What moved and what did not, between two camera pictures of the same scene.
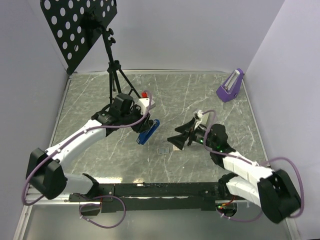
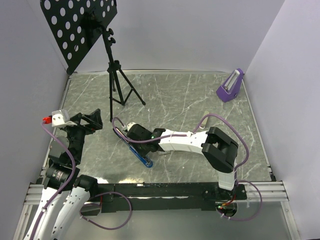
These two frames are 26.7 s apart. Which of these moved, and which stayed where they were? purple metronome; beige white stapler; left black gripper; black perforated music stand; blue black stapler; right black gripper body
Moved: left black gripper; blue black stapler; right black gripper body
Stayed: black perforated music stand; beige white stapler; purple metronome
